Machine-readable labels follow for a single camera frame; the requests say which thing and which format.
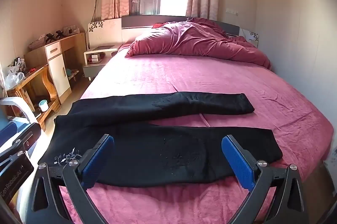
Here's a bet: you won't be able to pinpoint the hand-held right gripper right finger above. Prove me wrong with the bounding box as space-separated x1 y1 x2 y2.
221 134 307 224

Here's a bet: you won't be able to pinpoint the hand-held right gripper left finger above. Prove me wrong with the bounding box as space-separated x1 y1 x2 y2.
31 134 115 224

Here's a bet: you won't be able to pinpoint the black pants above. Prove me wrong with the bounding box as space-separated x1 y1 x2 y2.
38 92 283 189

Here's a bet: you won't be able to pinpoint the blue cushion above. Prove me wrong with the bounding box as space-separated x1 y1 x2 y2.
0 121 29 140

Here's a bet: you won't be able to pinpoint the white plastic chair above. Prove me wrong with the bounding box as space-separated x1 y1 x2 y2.
0 97 35 124

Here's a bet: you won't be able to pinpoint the bed with pink sheet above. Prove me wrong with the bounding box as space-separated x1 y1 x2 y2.
59 42 335 224

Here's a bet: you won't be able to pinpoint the white nightstand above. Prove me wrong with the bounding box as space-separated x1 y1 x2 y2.
83 46 118 81

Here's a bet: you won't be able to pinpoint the white plastic bag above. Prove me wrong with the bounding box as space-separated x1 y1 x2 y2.
5 67 25 90

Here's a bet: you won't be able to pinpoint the wooden desk with white doors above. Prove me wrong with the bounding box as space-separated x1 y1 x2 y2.
24 33 87 104

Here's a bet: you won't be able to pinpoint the wooden side table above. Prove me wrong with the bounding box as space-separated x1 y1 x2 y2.
7 64 60 132

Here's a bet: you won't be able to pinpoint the floral headboard panel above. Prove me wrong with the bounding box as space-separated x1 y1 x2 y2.
88 19 122 52
239 27 260 48

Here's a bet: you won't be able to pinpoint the dark red duvet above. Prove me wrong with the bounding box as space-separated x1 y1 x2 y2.
125 17 271 70

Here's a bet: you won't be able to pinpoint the pink basket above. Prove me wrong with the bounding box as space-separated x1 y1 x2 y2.
28 40 46 50

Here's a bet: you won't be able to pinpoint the grey headboard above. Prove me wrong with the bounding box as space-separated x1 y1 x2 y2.
122 14 240 37

